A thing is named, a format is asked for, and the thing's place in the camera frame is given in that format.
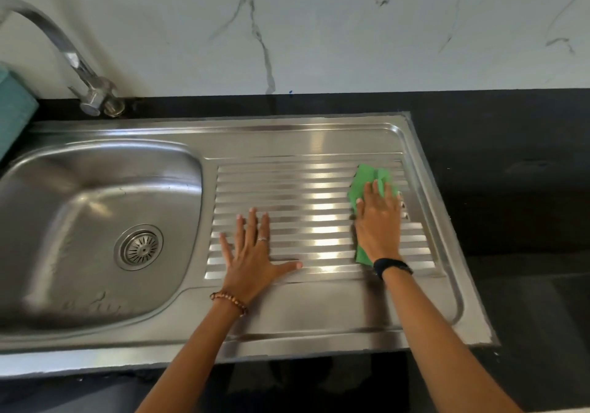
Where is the person's left hand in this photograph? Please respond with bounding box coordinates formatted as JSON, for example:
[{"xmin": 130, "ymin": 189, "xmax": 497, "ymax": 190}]
[{"xmin": 218, "ymin": 207, "xmax": 304, "ymax": 306}]

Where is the person's right hand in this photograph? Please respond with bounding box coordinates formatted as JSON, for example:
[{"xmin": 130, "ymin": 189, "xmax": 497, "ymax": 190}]
[{"xmin": 353, "ymin": 179, "xmax": 403, "ymax": 266}]

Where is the green cleaning cloth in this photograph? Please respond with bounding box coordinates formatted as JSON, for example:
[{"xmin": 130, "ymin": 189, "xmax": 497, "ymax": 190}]
[{"xmin": 347, "ymin": 164, "xmax": 404, "ymax": 268}]

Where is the round metal drain strainer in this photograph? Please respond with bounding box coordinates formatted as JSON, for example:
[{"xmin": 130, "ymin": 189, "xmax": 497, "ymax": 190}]
[{"xmin": 120, "ymin": 230, "xmax": 160, "ymax": 266}]

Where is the stainless steel sink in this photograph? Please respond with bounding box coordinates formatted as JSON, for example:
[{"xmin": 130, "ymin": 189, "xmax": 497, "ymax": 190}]
[{"xmin": 0, "ymin": 112, "xmax": 502, "ymax": 378}]

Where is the teal plastic basket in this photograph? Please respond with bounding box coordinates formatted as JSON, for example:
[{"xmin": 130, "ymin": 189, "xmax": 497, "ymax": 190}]
[{"xmin": 0, "ymin": 61, "xmax": 41, "ymax": 164}]

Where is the chrome faucet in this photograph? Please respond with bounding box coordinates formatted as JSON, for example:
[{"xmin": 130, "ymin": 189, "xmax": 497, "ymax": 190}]
[{"xmin": 0, "ymin": 0, "xmax": 127, "ymax": 118}]

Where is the person's left forearm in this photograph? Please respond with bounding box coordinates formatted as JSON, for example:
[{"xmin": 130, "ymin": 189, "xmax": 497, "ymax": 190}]
[{"xmin": 134, "ymin": 301, "xmax": 245, "ymax": 413}]

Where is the person's right forearm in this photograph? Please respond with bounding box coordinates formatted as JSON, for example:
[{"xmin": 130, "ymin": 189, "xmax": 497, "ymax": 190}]
[{"xmin": 381, "ymin": 271, "xmax": 524, "ymax": 413}]

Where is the black wristband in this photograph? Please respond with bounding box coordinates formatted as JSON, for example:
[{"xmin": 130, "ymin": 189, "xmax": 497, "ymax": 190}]
[{"xmin": 372, "ymin": 257, "xmax": 414, "ymax": 282}]

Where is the wooden bead bracelet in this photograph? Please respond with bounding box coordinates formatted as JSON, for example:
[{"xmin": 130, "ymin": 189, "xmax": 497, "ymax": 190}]
[{"xmin": 209, "ymin": 290, "xmax": 250, "ymax": 318}]

